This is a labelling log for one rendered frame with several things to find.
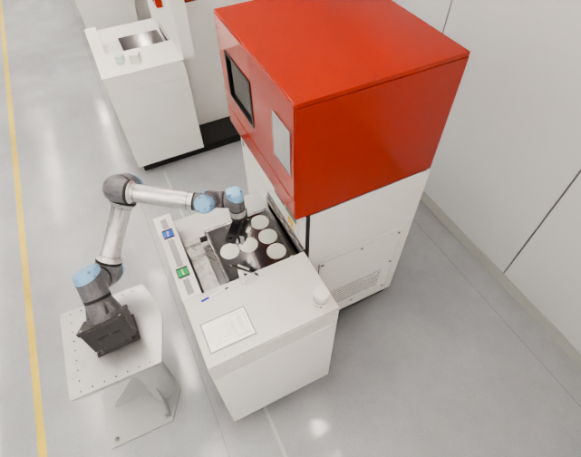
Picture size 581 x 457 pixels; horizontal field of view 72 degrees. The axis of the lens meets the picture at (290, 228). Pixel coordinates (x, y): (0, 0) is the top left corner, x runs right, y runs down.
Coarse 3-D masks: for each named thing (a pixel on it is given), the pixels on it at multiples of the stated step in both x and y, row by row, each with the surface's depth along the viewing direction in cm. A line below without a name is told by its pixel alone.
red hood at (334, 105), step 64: (256, 0) 181; (320, 0) 180; (384, 0) 179; (256, 64) 151; (320, 64) 147; (384, 64) 146; (448, 64) 150; (256, 128) 181; (320, 128) 144; (384, 128) 160; (320, 192) 171
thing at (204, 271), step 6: (198, 246) 213; (198, 258) 208; (204, 258) 208; (192, 264) 208; (198, 264) 206; (204, 264) 206; (198, 270) 203; (204, 270) 203; (210, 270) 203; (198, 276) 201; (204, 276) 201; (210, 276) 201; (204, 282) 199; (210, 282) 199; (216, 282) 199; (204, 288) 197
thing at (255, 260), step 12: (252, 216) 222; (216, 228) 217; (228, 228) 217; (252, 228) 217; (264, 228) 217; (276, 228) 217; (216, 240) 212; (276, 240) 212; (240, 252) 207; (252, 252) 207; (264, 252) 207; (288, 252) 207; (228, 264) 203; (240, 264) 203; (252, 264) 203; (264, 264) 203; (228, 276) 199
